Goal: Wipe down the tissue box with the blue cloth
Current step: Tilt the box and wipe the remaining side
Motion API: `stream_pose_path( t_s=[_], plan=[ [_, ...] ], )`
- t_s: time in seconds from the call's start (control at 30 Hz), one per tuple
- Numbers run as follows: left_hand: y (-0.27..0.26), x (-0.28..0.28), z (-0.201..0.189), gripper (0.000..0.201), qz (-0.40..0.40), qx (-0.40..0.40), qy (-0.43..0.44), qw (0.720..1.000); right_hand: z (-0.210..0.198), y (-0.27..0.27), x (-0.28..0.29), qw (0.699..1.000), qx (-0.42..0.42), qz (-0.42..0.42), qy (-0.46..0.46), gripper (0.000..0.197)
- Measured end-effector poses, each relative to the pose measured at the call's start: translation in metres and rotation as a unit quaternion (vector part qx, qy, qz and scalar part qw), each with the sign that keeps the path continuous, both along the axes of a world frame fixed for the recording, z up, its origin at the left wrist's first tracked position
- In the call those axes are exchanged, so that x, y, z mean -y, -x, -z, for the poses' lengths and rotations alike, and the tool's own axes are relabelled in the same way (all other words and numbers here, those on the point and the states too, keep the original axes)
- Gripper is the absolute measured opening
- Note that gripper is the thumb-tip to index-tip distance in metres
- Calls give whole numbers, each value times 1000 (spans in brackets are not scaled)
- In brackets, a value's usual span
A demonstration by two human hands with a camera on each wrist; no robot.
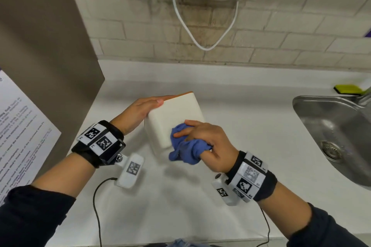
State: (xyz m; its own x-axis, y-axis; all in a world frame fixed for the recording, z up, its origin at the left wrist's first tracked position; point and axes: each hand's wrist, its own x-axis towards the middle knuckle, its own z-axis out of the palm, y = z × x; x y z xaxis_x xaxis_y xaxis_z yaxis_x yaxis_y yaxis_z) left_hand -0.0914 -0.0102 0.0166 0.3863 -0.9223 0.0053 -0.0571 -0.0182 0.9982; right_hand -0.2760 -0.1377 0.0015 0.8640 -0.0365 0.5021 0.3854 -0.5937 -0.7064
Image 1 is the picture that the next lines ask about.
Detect person's right hand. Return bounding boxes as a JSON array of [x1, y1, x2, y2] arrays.
[[174, 120, 240, 173]]

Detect person's left hand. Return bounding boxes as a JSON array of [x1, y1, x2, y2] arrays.
[[110, 96, 164, 137]]

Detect white box with orange lid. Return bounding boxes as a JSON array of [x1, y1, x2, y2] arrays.
[[144, 91, 206, 158]]

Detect blue cleaning cloth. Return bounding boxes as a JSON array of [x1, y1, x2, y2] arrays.
[[168, 123, 214, 166]]

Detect person's left forearm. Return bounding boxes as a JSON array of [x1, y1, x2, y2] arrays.
[[0, 152, 97, 247]]

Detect person's right forearm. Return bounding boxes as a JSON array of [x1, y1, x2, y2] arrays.
[[256, 181, 371, 247]]

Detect black marker wristband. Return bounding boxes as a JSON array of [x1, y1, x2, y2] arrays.
[[225, 151, 278, 203], [71, 120, 127, 169]]

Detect blue trousers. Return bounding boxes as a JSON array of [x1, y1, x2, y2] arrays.
[[166, 238, 210, 247]]

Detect sink drain strainer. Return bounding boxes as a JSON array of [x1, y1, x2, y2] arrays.
[[320, 139, 349, 164]]

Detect brown cabinet panel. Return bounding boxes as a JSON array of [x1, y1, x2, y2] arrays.
[[0, 0, 106, 188]]

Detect stainless steel sink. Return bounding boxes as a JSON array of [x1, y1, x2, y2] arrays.
[[292, 93, 371, 191]]

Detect printed paper notice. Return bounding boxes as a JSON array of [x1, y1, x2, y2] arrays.
[[0, 70, 62, 207]]

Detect yellow-green black sponge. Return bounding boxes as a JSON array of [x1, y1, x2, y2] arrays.
[[333, 84, 364, 96]]

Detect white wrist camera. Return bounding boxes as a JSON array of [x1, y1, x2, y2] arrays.
[[211, 173, 242, 207], [114, 153, 145, 189]]

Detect white power cable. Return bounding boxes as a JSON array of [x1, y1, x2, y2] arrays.
[[144, 0, 240, 52]]

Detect thin black cable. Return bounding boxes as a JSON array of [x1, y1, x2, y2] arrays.
[[92, 178, 118, 247], [259, 206, 271, 241]]

